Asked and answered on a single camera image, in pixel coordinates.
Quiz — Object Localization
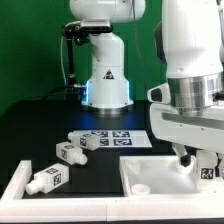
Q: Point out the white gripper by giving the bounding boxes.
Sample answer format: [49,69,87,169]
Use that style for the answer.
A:
[150,102,224,167]

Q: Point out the white square table top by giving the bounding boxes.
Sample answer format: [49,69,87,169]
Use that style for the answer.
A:
[120,156,224,197]

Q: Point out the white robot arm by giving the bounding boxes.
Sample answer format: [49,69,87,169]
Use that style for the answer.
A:
[70,0,224,164]

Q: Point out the white U-shaped fence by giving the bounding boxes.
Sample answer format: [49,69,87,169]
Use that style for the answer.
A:
[0,161,224,223]

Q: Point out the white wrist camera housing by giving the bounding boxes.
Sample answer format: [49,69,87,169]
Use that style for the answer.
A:
[147,83,171,104]

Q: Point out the white marker base plate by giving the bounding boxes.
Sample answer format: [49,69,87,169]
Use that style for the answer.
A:
[68,130,152,148]

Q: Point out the black cables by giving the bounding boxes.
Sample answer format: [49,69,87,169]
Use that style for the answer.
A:
[16,83,88,103]

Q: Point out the black camera on mount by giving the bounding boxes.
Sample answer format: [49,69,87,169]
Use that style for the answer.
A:
[61,20,113,36]

